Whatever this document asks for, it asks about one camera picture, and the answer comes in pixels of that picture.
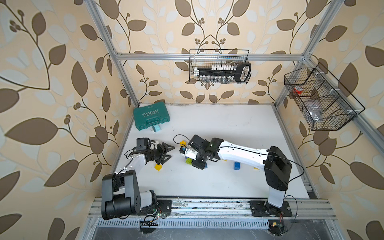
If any clear plastic bag in basket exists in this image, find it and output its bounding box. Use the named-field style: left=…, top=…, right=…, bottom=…
left=304, top=100, right=324, bottom=121

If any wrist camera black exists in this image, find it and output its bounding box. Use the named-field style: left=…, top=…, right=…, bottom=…
left=188, top=135, right=206, bottom=151
left=135, top=138, right=151, bottom=152

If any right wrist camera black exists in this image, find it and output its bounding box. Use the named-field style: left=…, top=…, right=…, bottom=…
left=188, top=135, right=206, bottom=151

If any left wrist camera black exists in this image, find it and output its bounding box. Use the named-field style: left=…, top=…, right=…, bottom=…
left=135, top=138, right=151, bottom=152

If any side wall wire basket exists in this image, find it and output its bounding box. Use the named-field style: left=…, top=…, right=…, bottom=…
left=284, top=63, right=366, bottom=131

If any blue lego brick right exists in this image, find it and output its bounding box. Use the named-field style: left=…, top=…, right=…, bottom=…
left=234, top=162, right=241, bottom=171

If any black white tool in basket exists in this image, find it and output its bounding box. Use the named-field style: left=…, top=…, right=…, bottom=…
left=193, top=62, right=252, bottom=84

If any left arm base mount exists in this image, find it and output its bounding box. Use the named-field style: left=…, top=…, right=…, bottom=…
left=136, top=199, right=172, bottom=218

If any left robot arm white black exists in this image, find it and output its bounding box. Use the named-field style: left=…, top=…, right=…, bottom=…
left=101, top=143, right=175, bottom=220

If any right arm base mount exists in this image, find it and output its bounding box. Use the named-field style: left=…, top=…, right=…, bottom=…
left=249, top=200, right=293, bottom=217

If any green plastic tool case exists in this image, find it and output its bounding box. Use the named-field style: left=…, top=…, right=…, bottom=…
left=133, top=102, right=170, bottom=131

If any teal USB wall charger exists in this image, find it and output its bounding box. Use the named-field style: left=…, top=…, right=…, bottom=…
left=152, top=125, right=161, bottom=133

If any back wall wire basket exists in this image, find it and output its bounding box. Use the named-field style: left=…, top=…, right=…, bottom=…
left=189, top=49, right=252, bottom=85

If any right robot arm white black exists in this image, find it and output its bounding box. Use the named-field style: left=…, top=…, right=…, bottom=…
left=180, top=135, right=292, bottom=208

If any red object in basket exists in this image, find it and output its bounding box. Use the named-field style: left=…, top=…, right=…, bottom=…
left=293, top=86, right=304, bottom=95

